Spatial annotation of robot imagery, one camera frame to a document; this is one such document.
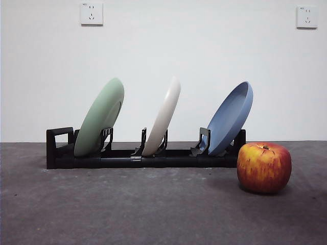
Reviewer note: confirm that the green plate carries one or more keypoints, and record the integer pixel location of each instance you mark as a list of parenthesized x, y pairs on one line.
[(99, 114)]

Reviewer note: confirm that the red yellow apple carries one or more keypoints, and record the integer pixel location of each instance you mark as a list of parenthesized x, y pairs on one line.
[(263, 168)]

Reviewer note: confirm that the white plate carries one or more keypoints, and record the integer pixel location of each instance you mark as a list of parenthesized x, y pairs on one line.
[(163, 114)]

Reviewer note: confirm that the black plate rack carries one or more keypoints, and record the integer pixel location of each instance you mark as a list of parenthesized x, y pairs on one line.
[(166, 162)]

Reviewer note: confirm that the blue plate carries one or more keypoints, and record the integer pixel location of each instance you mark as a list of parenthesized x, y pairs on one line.
[(230, 117)]

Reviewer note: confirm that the white wall socket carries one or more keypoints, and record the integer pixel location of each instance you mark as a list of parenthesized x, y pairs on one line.
[(307, 17), (92, 14)]

